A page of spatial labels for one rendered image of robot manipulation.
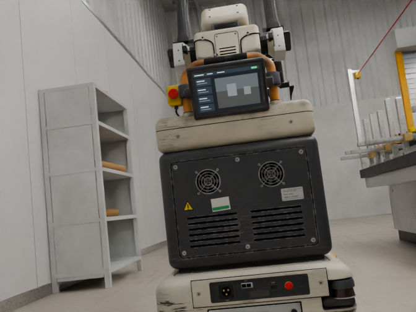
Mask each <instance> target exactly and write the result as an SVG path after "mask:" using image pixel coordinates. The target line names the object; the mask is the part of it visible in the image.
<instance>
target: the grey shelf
mask: <svg viewBox="0 0 416 312"><path fill-rule="evenodd" d="M38 94H39V104H40V121H41V139H42V149H43V166H44V176H45V193H46V211H47V220H48V238H49V247H50V264H51V282H52V291H53V293H59V292H60V291H59V282H64V281H71V280H83V279H95V278H102V277H104V275H105V288H112V279H111V273H112V272H113V271H116V270H118V269H120V268H122V267H124V266H127V265H129V264H131V263H133V262H137V271H143V267H142V254H141V241H140V234H139V221H138V214H137V201H136V188H135V181H134V168H133V160H132V147H131V135H130V127H129V115H128V107H127V106H126V105H124V104H123V103H121V102H120V101H119V100H117V99H116V98H115V97H113V96H112V95H110V94H109V93H108V92H106V91H105V90H103V89H102V88H101V87H99V86H98V85H97V84H95V83H94V82H89V83H84V84H77V85H68V86H64V87H56V88H51V89H43V90H38ZM102 161H104V162H110V163H114V164H117V165H122V166H125V167H126V172H123V171H118V170H113V169H110V168H105V167H102ZM98 209H99V212H98ZM106 209H118V210H119V215H118V216H114V217H107V216H106ZM99 216H100V218H99Z"/></svg>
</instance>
